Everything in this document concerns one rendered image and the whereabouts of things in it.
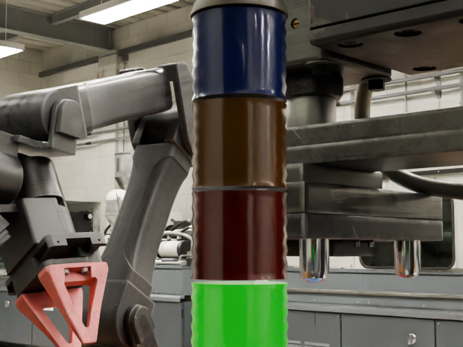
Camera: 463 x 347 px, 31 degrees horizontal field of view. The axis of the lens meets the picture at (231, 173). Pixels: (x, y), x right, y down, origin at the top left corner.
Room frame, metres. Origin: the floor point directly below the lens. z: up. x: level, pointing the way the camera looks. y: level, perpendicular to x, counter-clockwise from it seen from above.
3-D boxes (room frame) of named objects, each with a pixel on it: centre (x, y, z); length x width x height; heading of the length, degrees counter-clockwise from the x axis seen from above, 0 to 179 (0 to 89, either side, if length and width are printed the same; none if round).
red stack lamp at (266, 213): (0.33, 0.00, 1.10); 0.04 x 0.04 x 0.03
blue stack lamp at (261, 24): (0.33, 0.00, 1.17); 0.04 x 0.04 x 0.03
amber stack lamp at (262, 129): (0.33, 0.00, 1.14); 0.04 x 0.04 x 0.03
